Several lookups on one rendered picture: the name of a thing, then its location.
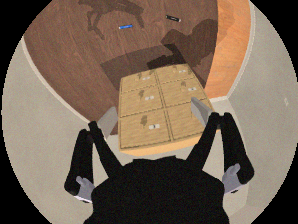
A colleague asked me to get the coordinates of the light wooden drawer front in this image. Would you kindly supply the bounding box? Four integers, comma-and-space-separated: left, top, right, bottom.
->
156, 64, 194, 84
121, 70, 157, 94
120, 110, 170, 149
160, 79, 206, 108
120, 86, 163, 118
167, 104, 205, 140

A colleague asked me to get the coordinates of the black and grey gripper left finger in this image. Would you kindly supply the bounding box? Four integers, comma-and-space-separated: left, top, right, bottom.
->
64, 106, 141, 203

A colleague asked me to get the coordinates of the tan wooden chest of drawers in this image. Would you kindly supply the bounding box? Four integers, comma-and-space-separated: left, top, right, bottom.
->
118, 64, 215, 156

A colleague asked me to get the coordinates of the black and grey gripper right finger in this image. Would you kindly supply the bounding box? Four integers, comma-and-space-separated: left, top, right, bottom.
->
167, 97, 254, 199

